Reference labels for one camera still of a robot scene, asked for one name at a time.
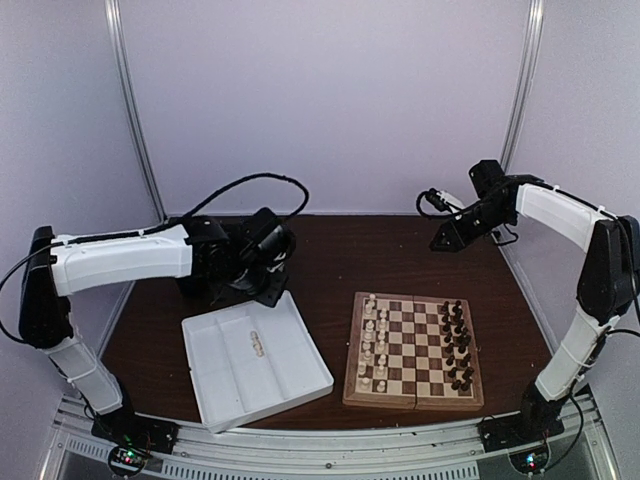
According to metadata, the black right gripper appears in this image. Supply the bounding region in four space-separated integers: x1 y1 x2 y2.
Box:
430 199 515 252

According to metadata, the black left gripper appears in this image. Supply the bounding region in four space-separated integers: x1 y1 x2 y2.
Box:
226 256 290 308

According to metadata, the wooden chess board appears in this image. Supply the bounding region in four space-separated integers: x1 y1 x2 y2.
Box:
342 292 485 412

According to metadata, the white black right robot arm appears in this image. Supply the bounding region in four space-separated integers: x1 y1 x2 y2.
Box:
416 159 639 442

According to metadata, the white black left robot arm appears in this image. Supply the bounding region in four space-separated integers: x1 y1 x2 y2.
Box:
9 207 296 444

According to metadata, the pile of white chess pieces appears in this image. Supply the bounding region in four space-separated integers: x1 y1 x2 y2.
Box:
250 330 265 358

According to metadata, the row of dark chess pieces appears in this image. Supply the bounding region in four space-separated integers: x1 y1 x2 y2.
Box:
438 300 476 397

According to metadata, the white compartment tray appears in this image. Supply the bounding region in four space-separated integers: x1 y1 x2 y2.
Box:
181 291 334 434

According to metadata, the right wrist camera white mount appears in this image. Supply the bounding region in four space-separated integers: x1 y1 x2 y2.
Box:
415 188 465 220

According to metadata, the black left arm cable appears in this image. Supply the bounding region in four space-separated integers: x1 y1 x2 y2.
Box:
0 172 310 346

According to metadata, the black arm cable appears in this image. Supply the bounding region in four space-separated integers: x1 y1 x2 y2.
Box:
0 172 310 346
544 214 640 446

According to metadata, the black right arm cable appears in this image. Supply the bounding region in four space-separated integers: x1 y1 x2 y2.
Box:
544 214 640 446

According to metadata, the right aluminium corner post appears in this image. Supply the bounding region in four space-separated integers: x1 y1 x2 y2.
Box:
499 0 545 171

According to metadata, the aluminium corner post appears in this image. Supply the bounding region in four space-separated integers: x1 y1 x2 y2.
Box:
104 0 166 221
499 0 545 171

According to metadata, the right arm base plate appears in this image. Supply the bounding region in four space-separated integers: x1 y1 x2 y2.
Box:
477 412 565 453

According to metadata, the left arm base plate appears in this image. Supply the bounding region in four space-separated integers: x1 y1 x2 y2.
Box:
91 415 179 454

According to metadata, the aluminium front frame rail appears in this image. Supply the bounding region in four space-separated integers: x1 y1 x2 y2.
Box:
36 393 623 479

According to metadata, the left aluminium corner post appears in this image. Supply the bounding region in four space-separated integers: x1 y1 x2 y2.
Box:
104 0 166 221

